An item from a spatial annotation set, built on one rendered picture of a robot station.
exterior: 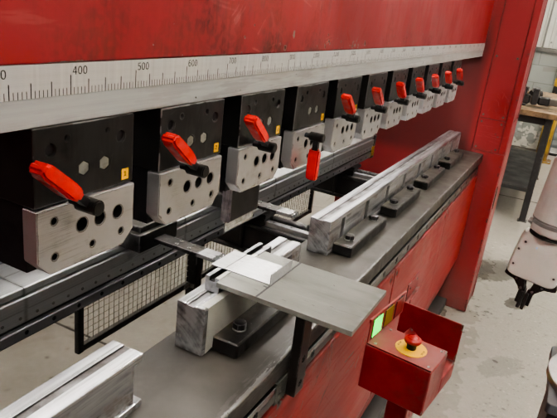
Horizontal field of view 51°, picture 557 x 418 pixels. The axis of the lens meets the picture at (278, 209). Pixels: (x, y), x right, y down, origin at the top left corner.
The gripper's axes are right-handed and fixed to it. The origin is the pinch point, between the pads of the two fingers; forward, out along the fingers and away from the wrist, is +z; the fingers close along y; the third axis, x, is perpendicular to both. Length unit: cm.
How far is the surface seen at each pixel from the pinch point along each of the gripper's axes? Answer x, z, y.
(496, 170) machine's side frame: 174, 18, -49
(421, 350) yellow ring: -8.9, 17.9, -14.8
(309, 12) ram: -31, -49, -48
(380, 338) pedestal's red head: -11.1, 18.8, -23.8
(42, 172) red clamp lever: -93, -33, -35
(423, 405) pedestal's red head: -14.9, 26.4, -9.4
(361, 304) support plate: -38.8, -3.6, -20.4
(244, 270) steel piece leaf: -44, -2, -43
